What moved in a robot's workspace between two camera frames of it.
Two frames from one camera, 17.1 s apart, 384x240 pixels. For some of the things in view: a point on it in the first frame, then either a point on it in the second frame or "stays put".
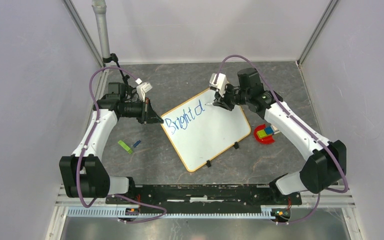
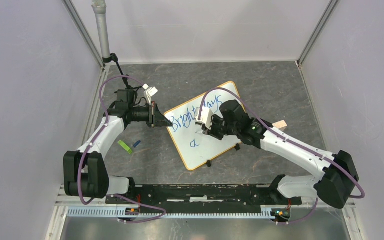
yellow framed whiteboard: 201,133 stays put
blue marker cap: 136,143 stays put
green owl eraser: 127,148 stays put
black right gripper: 219,101 to 212,131
